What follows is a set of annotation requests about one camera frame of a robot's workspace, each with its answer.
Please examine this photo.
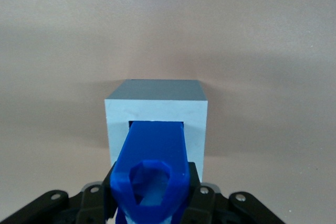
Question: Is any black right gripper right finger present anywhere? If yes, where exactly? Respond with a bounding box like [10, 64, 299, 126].
[180, 161, 286, 224]

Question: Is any blue plastic part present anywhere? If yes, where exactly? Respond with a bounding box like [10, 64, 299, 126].
[109, 120, 191, 224]

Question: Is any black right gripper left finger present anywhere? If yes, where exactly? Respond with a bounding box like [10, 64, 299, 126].
[0, 163, 119, 224]

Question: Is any gray cube base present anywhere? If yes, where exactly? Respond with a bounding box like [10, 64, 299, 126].
[104, 79, 209, 183]

